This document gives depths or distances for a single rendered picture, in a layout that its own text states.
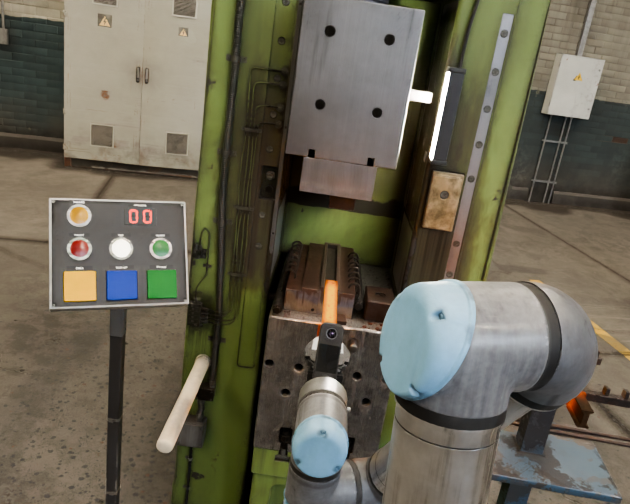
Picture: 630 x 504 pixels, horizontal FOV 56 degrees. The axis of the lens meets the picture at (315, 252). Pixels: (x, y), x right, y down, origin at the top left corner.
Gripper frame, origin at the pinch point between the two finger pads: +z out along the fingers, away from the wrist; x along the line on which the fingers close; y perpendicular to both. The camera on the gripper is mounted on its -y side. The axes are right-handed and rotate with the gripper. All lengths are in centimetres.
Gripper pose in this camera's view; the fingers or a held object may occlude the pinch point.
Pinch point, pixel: (328, 335)
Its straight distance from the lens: 131.5
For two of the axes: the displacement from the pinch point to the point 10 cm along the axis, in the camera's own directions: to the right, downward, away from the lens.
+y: -1.3, 9.3, 3.4
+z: 0.5, -3.4, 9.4
